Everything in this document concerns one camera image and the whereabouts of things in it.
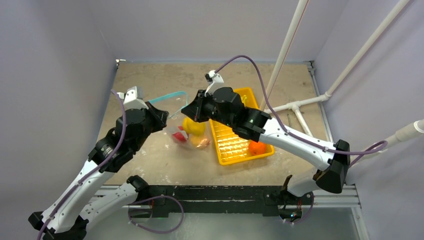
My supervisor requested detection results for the yellow lemon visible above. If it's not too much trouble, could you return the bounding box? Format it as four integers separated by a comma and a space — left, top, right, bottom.
182, 117, 206, 136

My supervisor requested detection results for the clear zip bag blue zipper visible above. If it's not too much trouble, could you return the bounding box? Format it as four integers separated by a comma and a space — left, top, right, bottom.
150, 91, 211, 150

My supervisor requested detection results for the red apple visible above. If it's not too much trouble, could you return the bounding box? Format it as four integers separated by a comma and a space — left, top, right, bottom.
172, 132, 188, 144

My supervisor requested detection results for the orange peach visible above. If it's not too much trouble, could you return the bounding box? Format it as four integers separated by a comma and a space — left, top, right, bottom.
189, 135, 210, 149

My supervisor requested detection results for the orange fruit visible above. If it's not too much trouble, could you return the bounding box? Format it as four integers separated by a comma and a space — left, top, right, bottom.
247, 141, 267, 156

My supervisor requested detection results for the yellow banana bunch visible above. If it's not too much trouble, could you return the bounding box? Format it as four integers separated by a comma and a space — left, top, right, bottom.
241, 95, 248, 105

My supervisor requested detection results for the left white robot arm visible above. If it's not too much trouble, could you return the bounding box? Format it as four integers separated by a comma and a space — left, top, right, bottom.
28, 101, 169, 240

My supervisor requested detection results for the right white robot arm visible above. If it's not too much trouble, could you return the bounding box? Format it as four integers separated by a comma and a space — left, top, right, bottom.
181, 87, 350, 204

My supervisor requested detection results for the yellow plastic tray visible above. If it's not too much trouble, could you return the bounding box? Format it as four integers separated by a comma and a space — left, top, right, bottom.
208, 87, 276, 167

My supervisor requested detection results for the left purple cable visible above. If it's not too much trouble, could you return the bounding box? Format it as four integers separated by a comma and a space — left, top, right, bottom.
36, 89, 128, 240

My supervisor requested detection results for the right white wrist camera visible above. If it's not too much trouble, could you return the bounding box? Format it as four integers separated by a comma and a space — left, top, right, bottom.
205, 70, 225, 95

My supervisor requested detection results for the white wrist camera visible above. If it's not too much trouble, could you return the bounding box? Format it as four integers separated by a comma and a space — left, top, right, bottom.
117, 86, 149, 110
205, 70, 225, 95

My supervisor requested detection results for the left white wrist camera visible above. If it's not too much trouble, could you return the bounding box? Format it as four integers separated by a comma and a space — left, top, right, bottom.
117, 86, 149, 110

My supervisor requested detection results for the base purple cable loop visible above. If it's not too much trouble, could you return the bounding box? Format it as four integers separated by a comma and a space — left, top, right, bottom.
127, 195, 185, 235

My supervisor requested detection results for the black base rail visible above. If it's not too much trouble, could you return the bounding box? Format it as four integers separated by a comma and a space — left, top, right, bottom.
126, 175, 314, 221

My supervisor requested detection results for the aluminium frame rail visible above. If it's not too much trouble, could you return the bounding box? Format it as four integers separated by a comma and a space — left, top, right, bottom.
306, 61, 370, 240

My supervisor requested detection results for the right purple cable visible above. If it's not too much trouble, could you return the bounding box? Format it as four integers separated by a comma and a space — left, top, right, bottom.
215, 54, 388, 226

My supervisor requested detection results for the white pvc pipe frame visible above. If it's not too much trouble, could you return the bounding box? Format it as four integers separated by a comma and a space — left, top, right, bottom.
261, 0, 424, 159

